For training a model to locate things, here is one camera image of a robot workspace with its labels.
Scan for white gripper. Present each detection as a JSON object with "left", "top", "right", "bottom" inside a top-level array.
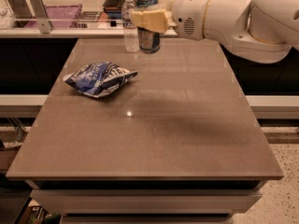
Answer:
[{"left": 130, "top": 0, "right": 209, "bottom": 41}]

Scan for red bull can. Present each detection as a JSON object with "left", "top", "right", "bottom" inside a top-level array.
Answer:
[{"left": 135, "top": 0, "right": 160, "bottom": 54}]

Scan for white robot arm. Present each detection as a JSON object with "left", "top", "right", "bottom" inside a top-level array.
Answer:
[{"left": 130, "top": 0, "right": 299, "bottom": 63}]

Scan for clear plastic water bottle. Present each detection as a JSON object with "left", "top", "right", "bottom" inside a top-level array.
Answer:
[{"left": 121, "top": 0, "right": 139, "bottom": 53}]

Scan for blue chip bag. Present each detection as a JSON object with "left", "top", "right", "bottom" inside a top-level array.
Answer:
[{"left": 63, "top": 62, "right": 137, "bottom": 98}]

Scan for purple plastic tray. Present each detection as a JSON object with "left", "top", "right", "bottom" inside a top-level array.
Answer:
[{"left": 24, "top": 3, "right": 83, "bottom": 29}]

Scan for left metal rail bracket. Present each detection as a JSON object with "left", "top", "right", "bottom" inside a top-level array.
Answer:
[{"left": 30, "top": 0, "right": 52, "bottom": 34}]

